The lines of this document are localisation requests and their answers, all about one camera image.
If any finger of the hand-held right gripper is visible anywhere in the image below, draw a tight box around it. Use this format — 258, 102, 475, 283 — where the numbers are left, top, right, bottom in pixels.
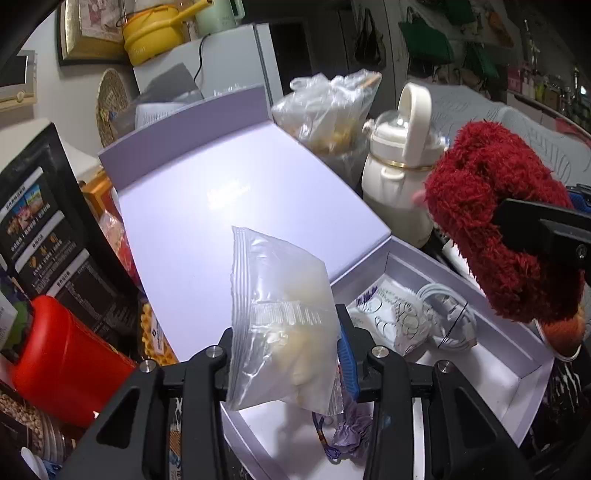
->
493, 198, 591, 278
567, 184, 591, 212

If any orange fluffy ball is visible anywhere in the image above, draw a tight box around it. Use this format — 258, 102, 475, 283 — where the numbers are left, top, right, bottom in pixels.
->
538, 314, 585, 358

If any pink snack packet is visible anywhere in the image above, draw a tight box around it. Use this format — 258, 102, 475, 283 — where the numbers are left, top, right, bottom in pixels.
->
99, 210, 139, 278

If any white patterned packet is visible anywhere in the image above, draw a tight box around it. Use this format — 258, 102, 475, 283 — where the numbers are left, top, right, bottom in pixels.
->
346, 279, 435, 356

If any white fridge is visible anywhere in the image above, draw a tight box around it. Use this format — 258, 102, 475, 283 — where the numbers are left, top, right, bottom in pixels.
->
133, 22, 284, 121

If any green bag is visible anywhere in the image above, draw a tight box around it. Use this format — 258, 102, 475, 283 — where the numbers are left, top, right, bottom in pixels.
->
464, 44, 499, 84
399, 7, 455, 65

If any black power cable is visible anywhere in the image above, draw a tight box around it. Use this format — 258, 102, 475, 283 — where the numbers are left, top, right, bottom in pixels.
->
193, 33, 208, 84

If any small pale picture frame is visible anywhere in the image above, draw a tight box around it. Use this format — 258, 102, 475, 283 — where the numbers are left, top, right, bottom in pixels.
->
0, 50, 38, 112

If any red plastic container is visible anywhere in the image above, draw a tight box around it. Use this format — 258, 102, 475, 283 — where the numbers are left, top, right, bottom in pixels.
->
10, 295, 139, 430

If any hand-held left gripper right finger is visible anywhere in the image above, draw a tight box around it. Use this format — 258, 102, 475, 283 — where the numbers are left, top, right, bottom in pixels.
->
335, 304, 527, 480

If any grey leaf-patterned sofa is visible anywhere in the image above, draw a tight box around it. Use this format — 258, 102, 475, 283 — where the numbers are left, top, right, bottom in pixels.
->
429, 83, 591, 185

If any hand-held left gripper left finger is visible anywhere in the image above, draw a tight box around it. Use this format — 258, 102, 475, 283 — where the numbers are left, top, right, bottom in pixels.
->
58, 328, 234, 480

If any jar of nuts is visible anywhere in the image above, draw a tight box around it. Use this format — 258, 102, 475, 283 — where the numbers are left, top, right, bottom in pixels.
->
0, 392, 70, 467

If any clear zip bag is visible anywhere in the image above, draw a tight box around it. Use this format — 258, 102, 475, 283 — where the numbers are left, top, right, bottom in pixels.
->
226, 225, 346, 414

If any yellow pot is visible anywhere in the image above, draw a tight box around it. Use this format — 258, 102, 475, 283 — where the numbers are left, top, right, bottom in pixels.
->
121, 0, 215, 66

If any round woven mat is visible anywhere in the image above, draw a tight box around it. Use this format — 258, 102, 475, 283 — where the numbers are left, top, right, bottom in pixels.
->
96, 68, 134, 147

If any cream water bottle with handle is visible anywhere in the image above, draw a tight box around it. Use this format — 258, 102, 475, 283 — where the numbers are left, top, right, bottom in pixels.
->
361, 82, 451, 250

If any gold picture frame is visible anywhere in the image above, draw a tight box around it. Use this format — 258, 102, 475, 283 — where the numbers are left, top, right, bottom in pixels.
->
56, 0, 134, 68

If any red fluffy cloth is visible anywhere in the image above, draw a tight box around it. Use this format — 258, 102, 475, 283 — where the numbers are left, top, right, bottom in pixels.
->
424, 119, 587, 324

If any black hanging bag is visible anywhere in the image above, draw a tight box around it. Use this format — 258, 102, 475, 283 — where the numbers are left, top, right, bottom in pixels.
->
353, 9, 386, 68

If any yellow snack packet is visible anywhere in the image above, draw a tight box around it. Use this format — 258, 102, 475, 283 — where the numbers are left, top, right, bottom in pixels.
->
139, 300, 178, 365

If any orange box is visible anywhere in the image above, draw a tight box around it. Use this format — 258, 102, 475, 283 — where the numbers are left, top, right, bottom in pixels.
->
81, 178, 116, 217

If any lavender gift box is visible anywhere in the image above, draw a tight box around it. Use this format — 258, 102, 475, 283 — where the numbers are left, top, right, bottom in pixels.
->
98, 84, 555, 480

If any row of bottles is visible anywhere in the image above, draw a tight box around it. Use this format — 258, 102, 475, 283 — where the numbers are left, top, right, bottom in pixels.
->
508, 60, 591, 116

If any pale green kettle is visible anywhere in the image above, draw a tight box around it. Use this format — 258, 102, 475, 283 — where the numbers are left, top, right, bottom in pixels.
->
196, 0, 245, 35

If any white coiled cable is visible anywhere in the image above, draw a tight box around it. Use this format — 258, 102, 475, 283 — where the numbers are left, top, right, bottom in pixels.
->
418, 282, 478, 352

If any lavender drawstring pouch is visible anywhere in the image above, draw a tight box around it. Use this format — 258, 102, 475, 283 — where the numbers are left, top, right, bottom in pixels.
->
311, 397, 375, 462

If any black printed carton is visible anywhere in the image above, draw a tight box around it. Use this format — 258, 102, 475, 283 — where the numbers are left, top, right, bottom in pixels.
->
0, 122, 139, 333

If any clear plastic bag of food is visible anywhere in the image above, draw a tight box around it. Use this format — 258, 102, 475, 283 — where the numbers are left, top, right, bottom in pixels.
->
271, 69, 384, 185

